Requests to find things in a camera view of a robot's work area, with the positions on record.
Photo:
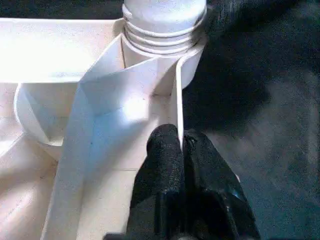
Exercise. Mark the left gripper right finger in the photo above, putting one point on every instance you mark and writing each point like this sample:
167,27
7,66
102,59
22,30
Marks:
210,190

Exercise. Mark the white plastic table leg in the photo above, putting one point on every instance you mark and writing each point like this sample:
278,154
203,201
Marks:
162,17

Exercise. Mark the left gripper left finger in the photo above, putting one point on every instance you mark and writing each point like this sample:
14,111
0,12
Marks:
162,170

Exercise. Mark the white plastic table top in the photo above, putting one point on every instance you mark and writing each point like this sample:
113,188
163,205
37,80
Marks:
75,50

